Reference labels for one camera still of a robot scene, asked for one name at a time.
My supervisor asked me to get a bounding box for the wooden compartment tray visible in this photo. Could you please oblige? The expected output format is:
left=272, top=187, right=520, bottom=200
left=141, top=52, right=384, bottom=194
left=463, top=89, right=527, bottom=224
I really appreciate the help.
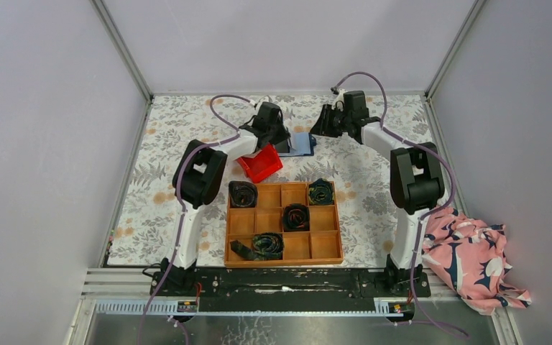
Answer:
left=224, top=178, right=344, bottom=268

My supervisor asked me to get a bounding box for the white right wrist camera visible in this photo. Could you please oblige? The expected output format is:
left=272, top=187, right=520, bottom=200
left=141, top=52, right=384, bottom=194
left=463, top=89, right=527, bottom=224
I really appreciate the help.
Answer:
left=331, top=87, right=346, bottom=111

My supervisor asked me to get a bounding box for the rolled dark tie top left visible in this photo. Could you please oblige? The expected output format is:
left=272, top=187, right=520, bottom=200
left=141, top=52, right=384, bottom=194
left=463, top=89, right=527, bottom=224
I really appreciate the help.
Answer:
left=228, top=181, right=258, bottom=208

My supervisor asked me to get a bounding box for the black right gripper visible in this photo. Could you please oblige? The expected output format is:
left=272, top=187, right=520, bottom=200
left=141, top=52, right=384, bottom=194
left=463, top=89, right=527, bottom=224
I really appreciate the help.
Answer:
left=308, top=105, right=351, bottom=139

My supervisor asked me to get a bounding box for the red plastic bin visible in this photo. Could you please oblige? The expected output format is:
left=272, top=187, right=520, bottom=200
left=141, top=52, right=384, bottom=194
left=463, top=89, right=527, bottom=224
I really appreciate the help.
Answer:
left=236, top=144, right=283, bottom=183

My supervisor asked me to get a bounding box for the rolled dark tie centre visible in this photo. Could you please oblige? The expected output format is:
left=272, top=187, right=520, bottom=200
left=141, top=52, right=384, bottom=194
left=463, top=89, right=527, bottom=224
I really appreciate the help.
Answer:
left=282, top=203, right=310, bottom=232

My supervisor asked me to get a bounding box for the rolled green tie bottom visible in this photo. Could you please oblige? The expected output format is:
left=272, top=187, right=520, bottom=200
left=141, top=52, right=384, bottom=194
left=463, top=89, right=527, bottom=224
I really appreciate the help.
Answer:
left=229, top=232, right=285, bottom=261

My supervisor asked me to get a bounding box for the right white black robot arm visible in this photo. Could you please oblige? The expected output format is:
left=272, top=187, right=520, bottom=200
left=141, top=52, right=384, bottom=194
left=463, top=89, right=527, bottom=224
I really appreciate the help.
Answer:
left=310, top=88, right=446, bottom=296

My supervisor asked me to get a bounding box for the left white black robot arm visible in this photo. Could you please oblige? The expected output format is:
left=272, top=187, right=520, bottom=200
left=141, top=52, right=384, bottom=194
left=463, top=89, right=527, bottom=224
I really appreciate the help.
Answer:
left=162, top=97, right=290, bottom=295

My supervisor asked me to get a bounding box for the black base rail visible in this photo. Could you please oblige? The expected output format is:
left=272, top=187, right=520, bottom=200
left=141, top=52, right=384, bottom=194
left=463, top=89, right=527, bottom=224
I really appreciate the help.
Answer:
left=142, top=266, right=431, bottom=313

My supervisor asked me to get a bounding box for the navy blue card holder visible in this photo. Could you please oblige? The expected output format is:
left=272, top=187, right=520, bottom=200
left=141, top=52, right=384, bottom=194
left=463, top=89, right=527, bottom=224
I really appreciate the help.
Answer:
left=275, top=132, right=317, bottom=157

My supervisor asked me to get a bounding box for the pink floral cloth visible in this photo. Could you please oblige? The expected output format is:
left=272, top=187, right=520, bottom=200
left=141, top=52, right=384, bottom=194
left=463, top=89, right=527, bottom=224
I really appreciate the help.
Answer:
left=422, top=207, right=532, bottom=316

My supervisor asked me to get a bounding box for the rolled dark tie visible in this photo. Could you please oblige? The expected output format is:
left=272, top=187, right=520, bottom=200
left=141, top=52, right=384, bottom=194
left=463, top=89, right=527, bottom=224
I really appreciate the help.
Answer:
left=228, top=181, right=258, bottom=208
left=282, top=203, right=310, bottom=232

